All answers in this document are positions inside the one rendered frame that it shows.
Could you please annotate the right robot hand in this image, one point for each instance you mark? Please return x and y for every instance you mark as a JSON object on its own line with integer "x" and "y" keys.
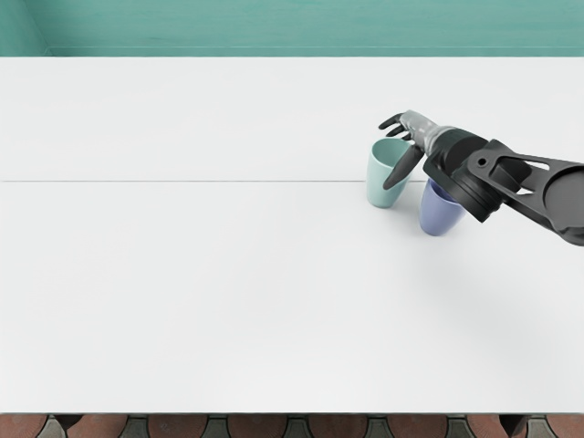
{"x": 420, "y": 128}

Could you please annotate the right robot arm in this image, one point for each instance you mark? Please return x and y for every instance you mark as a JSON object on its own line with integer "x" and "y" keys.
{"x": 502, "y": 178}

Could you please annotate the light teal cup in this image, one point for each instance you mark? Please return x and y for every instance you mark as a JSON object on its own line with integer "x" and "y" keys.
{"x": 381, "y": 184}

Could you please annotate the periwinkle blue cup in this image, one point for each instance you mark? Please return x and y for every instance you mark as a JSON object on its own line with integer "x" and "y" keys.
{"x": 438, "y": 214}

